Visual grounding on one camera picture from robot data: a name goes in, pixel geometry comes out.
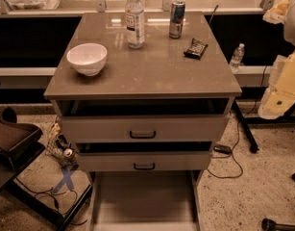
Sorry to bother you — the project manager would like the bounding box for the drawer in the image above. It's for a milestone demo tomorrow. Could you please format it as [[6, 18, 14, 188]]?
[[87, 171, 203, 231], [54, 98, 232, 144], [77, 141, 212, 171]]

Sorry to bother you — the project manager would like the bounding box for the small background water bottle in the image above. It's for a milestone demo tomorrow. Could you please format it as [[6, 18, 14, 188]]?
[[230, 43, 245, 72]]

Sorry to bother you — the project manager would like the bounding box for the white bowl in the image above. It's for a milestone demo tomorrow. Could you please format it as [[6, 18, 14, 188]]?
[[66, 43, 108, 76]]

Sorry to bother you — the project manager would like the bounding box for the clear plastic water bottle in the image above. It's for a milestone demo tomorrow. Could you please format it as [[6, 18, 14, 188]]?
[[125, 0, 145, 49]]

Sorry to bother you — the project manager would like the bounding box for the blue tape cross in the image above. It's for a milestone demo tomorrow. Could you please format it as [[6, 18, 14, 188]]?
[[53, 165, 78, 193]]

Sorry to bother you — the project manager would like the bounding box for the black cable under chair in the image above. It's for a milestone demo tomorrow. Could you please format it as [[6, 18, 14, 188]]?
[[13, 176, 89, 227]]

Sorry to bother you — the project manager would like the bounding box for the wire basket with cans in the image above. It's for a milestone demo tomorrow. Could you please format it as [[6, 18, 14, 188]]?
[[45, 121, 77, 167]]

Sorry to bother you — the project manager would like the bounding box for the middle drawer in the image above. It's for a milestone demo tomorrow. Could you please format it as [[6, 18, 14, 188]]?
[[77, 141, 212, 171]]

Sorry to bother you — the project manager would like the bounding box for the energy drink can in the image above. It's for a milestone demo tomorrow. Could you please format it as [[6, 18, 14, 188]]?
[[169, 0, 185, 39]]

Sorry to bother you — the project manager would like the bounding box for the black power adapter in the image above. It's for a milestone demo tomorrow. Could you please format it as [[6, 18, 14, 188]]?
[[213, 144, 232, 155]]

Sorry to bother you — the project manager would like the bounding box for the dark snack bar packet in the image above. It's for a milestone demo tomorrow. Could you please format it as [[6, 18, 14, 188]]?
[[184, 38, 208, 60]]

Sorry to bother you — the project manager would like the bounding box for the dark chair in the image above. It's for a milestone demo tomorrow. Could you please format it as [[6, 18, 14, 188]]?
[[0, 107, 92, 231]]

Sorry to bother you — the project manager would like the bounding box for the top drawer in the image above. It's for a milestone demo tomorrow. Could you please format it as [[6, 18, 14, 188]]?
[[54, 98, 232, 144]]

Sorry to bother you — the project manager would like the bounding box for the grey drawer cabinet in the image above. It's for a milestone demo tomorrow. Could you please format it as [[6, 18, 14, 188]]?
[[43, 11, 243, 231]]

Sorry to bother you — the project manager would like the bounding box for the black cylinder object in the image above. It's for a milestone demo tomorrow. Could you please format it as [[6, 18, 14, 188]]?
[[261, 218, 295, 231]]

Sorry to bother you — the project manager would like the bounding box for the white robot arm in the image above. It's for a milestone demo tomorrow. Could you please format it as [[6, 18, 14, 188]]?
[[258, 0, 295, 119]]

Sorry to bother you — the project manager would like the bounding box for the bottom drawer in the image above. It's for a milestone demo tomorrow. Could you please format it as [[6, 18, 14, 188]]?
[[87, 171, 203, 231]]

